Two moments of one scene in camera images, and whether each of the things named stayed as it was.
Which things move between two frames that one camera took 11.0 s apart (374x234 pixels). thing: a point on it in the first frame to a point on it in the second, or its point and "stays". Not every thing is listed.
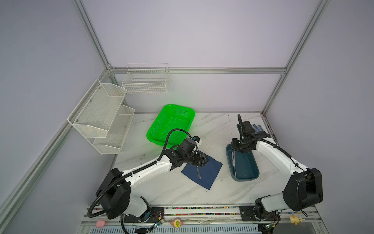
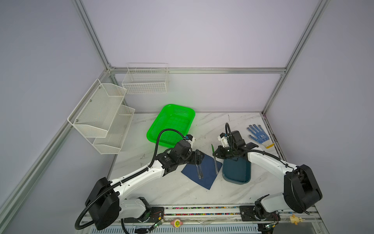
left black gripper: (200, 160) stays
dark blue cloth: (208, 173) stays
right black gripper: (233, 147) to (219, 154)
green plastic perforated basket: (171, 117) stays
